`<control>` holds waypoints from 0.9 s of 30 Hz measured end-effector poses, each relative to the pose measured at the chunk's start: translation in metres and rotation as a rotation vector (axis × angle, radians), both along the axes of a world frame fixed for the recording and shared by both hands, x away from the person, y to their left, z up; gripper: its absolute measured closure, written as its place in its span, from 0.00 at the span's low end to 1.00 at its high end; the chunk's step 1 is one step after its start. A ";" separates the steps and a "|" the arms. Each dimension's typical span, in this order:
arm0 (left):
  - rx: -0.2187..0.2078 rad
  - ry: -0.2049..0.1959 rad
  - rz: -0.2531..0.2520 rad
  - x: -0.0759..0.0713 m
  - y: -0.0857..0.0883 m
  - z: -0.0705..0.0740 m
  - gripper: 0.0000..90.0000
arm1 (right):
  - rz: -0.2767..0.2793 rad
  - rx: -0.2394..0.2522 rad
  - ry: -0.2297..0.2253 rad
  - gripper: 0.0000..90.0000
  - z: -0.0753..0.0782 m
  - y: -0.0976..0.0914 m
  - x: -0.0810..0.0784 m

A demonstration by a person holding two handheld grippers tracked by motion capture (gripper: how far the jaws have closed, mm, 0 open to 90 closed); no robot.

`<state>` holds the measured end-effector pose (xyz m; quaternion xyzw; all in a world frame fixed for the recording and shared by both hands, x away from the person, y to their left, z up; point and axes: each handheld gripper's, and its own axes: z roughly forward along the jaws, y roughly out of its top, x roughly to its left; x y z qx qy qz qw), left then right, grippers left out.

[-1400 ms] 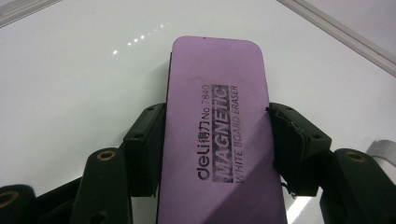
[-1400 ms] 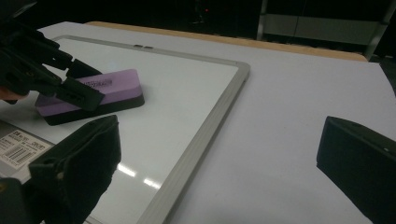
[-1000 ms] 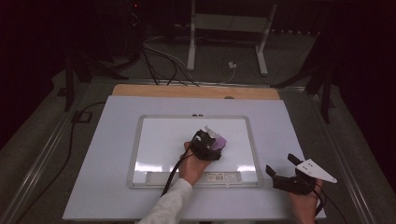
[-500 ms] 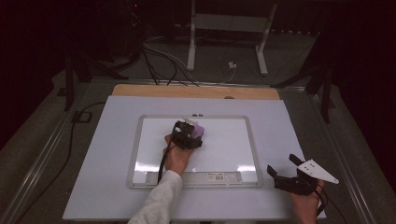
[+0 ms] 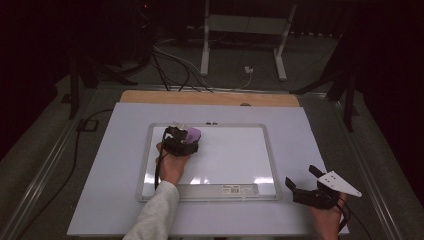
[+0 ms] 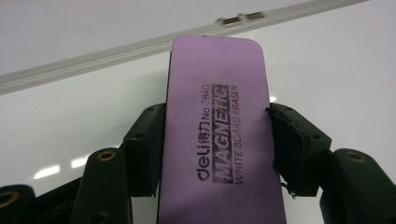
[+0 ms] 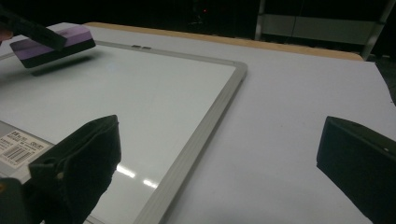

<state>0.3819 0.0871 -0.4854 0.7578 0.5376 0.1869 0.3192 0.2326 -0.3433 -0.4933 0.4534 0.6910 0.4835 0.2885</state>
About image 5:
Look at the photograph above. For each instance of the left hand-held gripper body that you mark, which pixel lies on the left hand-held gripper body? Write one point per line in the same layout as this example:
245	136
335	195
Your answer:
176	143

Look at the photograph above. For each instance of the large white table sheet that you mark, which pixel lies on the large white table sheet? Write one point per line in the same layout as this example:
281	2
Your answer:
110	213

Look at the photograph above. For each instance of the black metal stand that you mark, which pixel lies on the black metal stand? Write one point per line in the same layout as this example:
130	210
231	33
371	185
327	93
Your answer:
349	110
74	96

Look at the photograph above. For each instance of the dark power strip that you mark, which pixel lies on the dark power strip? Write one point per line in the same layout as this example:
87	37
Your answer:
313	34

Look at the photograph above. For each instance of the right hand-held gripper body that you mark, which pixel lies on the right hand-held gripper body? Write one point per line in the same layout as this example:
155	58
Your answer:
330	195

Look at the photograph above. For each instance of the black square floor plate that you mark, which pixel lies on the black square floor plate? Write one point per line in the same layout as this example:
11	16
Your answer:
87	125

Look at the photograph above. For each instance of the white metal stand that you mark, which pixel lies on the white metal stand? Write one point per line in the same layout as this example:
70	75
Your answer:
205	50

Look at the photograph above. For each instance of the white plug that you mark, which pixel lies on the white plug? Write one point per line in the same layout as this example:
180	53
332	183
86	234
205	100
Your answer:
248	70

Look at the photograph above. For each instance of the metal floor rail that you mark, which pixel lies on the metal floor rail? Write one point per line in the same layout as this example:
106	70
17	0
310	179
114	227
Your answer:
36	180
370	180

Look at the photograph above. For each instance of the person's right hand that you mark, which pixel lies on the person's right hand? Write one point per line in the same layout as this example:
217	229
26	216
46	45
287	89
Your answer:
326	220

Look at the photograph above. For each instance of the silver framed whiteboard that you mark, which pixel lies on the silver framed whiteboard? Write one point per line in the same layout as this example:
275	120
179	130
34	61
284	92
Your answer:
233	160

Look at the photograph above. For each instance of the person's left hand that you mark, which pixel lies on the person's left hand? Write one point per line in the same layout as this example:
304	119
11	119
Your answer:
173	166

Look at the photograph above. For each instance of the dark equipment rack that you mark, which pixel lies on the dark equipment rack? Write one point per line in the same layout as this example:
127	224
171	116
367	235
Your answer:
140	30

